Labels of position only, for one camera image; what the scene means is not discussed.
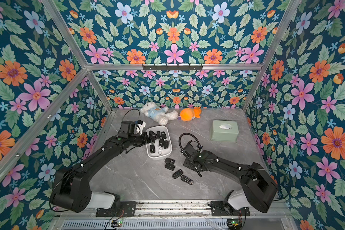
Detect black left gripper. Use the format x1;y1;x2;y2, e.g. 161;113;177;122
127;130;159;147

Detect black flip key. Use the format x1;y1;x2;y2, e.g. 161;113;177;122
172;169;184;179

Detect black chrome key lowest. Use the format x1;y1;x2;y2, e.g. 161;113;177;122
180;175;194;185

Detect black key pair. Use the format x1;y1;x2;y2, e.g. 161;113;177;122
149;144;156;154
163;140;169;149

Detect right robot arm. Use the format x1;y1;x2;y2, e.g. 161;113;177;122
179;142;278;213

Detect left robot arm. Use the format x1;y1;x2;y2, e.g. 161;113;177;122
49;121;158;213

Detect white storage tray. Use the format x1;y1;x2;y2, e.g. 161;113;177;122
146;126;173;160

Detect green tissue box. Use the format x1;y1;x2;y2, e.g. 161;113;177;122
210;120;239;142

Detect white plush bear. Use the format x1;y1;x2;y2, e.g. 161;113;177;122
140;102;178;126

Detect orange plush fish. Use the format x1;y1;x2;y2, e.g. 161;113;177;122
179;107;202;122

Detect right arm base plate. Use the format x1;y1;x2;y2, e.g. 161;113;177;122
208;200;250;217

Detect black wall hook rail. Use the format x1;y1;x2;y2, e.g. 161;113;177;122
142;64;203;71

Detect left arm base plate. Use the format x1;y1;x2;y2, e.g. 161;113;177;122
95;201;137;218

